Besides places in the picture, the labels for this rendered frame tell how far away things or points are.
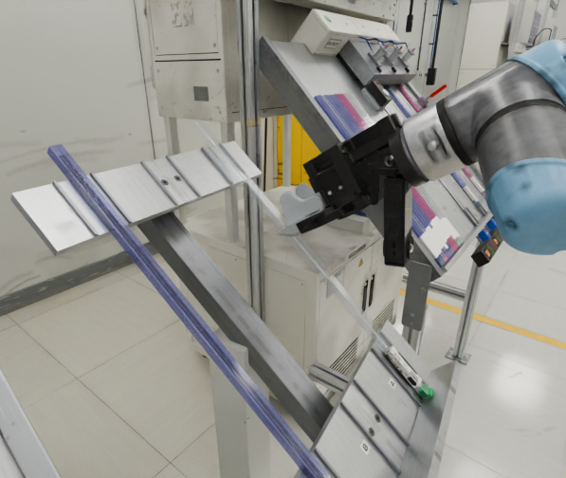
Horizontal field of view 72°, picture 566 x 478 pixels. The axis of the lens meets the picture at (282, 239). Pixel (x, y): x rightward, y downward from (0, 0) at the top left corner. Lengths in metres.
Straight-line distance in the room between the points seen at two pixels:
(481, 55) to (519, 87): 4.07
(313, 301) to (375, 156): 0.73
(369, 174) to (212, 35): 0.81
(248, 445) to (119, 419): 1.04
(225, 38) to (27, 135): 1.37
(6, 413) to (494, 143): 0.47
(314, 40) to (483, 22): 3.40
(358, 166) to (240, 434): 0.40
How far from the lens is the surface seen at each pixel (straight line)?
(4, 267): 2.38
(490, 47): 4.46
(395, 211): 0.46
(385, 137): 0.45
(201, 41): 1.22
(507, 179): 0.34
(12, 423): 0.43
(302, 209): 0.50
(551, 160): 0.34
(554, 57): 0.42
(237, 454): 0.66
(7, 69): 2.27
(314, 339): 1.21
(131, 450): 1.52
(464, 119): 0.42
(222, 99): 1.17
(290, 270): 1.14
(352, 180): 0.46
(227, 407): 0.60
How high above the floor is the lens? 1.13
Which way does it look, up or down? 23 degrees down
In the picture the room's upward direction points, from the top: straight up
